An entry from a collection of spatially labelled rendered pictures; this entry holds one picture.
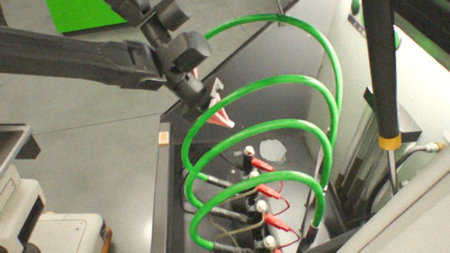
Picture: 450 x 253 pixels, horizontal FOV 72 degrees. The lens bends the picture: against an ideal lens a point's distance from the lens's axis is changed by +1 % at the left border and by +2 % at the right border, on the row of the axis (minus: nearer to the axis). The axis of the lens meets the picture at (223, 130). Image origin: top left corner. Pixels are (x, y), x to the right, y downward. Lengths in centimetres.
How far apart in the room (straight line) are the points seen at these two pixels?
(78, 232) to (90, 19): 278
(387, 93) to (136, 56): 43
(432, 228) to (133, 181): 198
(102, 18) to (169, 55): 345
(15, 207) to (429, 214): 114
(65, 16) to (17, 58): 351
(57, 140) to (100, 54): 216
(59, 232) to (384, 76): 165
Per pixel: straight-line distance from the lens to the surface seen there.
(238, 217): 69
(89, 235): 171
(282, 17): 65
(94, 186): 224
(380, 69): 26
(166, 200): 88
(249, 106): 108
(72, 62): 52
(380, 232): 39
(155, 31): 80
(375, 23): 23
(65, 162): 247
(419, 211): 34
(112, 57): 55
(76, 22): 402
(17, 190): 127
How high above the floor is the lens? 167
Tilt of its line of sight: 43 degrees down
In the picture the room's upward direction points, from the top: straight up
